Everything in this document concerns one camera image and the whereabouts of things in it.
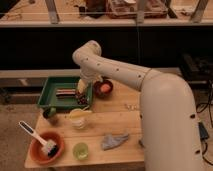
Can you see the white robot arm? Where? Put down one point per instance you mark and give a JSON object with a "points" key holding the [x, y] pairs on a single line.
{"points": [[170, 133]]}

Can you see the clear yellow cup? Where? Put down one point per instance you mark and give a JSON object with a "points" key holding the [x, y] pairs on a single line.
{"points": [[78, 117]]}

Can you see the green plastic tray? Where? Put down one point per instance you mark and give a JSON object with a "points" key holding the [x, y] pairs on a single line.
{"points": [[48, 96]]}

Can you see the green plastic cup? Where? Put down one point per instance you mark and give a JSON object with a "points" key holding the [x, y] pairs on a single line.
{"points": [[80, 151]]}

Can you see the white dish brush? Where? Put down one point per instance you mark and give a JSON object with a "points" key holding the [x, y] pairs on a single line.
{"points": [[49, 147]]}

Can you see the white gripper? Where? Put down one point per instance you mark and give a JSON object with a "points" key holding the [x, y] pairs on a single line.
{"points": [[81, 86]]}

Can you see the dark rectangular eraser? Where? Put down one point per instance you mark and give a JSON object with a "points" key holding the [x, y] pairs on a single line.
{"points": [[65, 93]]}

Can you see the orange bowl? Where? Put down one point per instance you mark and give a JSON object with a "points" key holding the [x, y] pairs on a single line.
{"points": [[38, 156]]}

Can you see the orange ball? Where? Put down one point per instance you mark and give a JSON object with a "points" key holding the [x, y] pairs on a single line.
{"points": [[105, 88]]}

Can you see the dark cup with green item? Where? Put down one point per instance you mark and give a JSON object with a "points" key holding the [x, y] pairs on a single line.
{"points": [[50, 114]]}

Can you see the dark red bowl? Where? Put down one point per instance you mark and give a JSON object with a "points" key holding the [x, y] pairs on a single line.
{"points": [[97, 85]]}

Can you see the dark red berry cluster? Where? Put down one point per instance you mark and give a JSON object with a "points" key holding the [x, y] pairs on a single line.
{"points": [[81, 99]]}

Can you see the grey crumpled cloth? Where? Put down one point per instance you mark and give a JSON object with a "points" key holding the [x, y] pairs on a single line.
{"points": [[109, 141]]}

